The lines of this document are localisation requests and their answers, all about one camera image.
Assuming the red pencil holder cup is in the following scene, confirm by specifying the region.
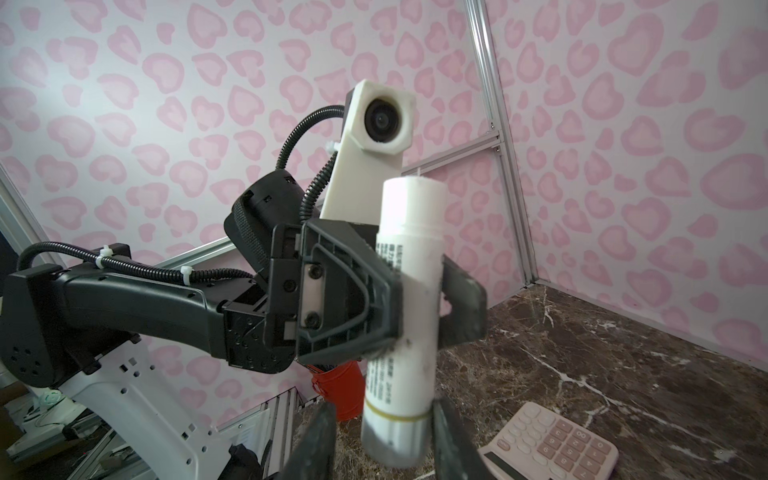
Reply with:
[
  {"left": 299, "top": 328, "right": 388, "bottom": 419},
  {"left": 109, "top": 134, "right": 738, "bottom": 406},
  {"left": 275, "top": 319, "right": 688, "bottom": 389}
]
[{"left": 309, "top": 360, "right": 365, "bottom": 422}]

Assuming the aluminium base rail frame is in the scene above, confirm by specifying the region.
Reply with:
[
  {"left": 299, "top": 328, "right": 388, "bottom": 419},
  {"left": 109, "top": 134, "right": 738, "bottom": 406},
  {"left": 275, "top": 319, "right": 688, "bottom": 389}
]
[{"left": 0, "top": 386, "right": 307, "bottom": 480}]

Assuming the white glue stick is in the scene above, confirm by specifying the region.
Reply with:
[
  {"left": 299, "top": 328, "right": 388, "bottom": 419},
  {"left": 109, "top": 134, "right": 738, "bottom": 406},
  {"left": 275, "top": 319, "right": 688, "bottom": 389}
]
[{"left": 361, "top": 176, "right": 447, "bottom": 469}]

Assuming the pink desk calculator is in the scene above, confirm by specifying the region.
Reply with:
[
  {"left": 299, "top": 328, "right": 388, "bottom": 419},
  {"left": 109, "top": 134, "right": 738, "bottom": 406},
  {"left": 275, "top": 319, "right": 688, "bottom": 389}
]
[{"left": 479, "top": 402, "right": 619, "bottom": 480}]

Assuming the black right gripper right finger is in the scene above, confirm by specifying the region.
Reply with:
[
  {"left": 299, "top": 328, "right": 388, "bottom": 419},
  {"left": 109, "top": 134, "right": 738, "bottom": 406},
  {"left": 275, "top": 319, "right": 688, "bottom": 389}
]
[{"left": 432, "top": 398, "right": 493, "bottom": 480}]

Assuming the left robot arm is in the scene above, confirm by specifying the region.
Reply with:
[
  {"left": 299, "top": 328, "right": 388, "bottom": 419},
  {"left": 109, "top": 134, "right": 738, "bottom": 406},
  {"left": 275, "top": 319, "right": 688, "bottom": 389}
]
[{"left": 1, "top": 83, "right": 490, "bottom": 479}]

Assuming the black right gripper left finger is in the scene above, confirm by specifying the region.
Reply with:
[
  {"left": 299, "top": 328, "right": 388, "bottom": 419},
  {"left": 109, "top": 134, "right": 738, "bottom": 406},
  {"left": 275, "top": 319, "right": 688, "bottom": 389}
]
[{"left": 278, "top": 403, "right": 337, "bottom": 480}]

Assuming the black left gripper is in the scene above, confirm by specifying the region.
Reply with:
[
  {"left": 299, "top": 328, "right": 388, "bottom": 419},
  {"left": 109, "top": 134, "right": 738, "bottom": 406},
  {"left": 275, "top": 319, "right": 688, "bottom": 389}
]
[{"left": 224, "top": 218, "right": 488, "bottom": 374}]

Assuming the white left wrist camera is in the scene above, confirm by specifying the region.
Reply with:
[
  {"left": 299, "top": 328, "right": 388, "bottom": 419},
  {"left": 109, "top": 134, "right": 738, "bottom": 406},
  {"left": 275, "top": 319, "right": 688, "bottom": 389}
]
[{"left": 320, "top": 80, "right": 416, "bottom": 225}]

